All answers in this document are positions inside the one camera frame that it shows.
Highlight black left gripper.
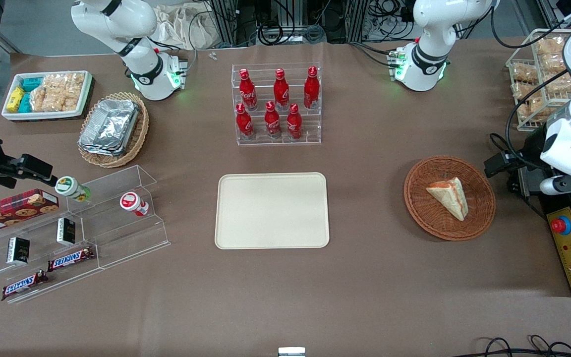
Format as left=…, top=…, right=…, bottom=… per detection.
left=483, top=126, right=556, bottom=198

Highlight wrapped triangular sandwich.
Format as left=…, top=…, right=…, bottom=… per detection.
left=425, top=177, right=470, bottom=222

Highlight brown wicker basket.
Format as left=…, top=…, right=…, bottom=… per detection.
left=403, top=156, right=497, bottom=242

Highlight light wicker basket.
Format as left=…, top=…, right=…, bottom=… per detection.
left=77, top=91, right=150, bottom=169

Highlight beige plastic tray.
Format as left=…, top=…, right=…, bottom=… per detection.
left=215, top=172, right=330, bottom=249

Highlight red tartan cookie box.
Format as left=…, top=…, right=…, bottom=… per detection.
left=0, top=188, right=60, bottom=237

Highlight green lid yogurt cup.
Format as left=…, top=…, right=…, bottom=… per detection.
left=55, top=176, right=92, bottom=203

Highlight white plastic bin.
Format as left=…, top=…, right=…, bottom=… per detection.
left=1, top=70, right=94, bottom=122

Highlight bagged fried snack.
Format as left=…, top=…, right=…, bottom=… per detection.
left=512, top=63, right=539, bottom=83
left=538, top=54, right=571, bottom=76
left=545, top=73, right=571, bottom=96
left=514, top=83, right=549, bottom=123
left=536, top=38, right=571, bottom=56

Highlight small black box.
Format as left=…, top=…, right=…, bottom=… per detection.
left=6, top=237, right=31, bottom=265
left=56, top=217, right=77, bottom=246

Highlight yellow snack packet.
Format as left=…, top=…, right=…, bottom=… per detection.
left=6, top=86, right=26, bottom=113

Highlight clear bag of rice crackers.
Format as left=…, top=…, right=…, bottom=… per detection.
left=30, top=74, right=65, bottom=113
left=61, top=72, right=86, bottom=112

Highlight snickers bar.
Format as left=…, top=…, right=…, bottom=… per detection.
left=47, top=246, right=96, bottom=273
left=1, top=270, right=50, bottom=301

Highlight stack of foil containers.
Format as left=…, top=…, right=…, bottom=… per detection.
left=78, top=99, right=140, bottom=157

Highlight red lid yogurt cup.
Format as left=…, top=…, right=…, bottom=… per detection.
left=119, top=191, right=150, bottom=217

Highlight clear acrylic stepped shelf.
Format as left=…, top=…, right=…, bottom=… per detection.
left=0, top=164, right=171, bottom=304

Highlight red cola bottle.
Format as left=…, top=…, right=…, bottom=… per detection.
left=239, top=68, right=258, bottom=112
left=264, top=101, right=282, bottom=139
left=286, top=103, right=303, bottom=140
left=235, top=103, right=255, bottom=141
left=273, top=68, right=290, bottom=112
left=303, top=66, right=320, bottom=110

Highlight beige cloth bag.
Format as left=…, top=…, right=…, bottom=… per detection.
left=153, top=4, right=219, bottom=51

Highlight clear acrylic bottle rack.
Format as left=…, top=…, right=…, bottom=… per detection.
left=230, top=62, right=322, bottom=147

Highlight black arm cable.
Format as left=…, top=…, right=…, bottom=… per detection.
left=489, top=68, right=571, bottom=172

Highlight white wire rack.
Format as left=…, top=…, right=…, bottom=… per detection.
left=506, top=28, right=571, bottom=132

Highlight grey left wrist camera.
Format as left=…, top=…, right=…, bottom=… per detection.
left=539, top=177, right=571, bottom=196

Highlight black cables on floor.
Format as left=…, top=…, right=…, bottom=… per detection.
left=463, top=335, right=571, bottom=357

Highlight aluminium frame with cables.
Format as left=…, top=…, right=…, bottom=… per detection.
left=210, top=0, right=417, bottom=46

